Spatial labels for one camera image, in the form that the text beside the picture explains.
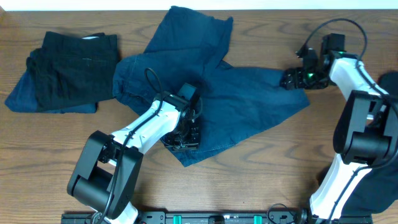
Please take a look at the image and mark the blue denim shorts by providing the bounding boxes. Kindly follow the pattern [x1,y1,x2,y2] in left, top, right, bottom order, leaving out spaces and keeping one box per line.
[113,6,309,166]

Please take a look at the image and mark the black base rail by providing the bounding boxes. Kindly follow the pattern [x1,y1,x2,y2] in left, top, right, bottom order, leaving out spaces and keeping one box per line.
[60,210,373,224]

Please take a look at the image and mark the black garment at right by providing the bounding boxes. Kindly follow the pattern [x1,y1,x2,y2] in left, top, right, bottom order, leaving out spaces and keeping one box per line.
[340,71,398,217]

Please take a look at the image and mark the folded navy shorts underneath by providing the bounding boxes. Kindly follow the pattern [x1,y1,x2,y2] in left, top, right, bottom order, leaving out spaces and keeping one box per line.
[4,48,107,114]

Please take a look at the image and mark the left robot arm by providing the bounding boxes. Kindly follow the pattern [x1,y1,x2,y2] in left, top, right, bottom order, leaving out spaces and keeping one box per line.
[67,91,201,223]

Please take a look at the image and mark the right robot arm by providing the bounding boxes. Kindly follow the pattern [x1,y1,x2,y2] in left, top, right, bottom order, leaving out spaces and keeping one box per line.
[280,47,397,223]

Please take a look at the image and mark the folded black shorts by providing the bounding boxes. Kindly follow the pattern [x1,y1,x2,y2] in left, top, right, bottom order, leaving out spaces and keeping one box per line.
[26,32,119,112]

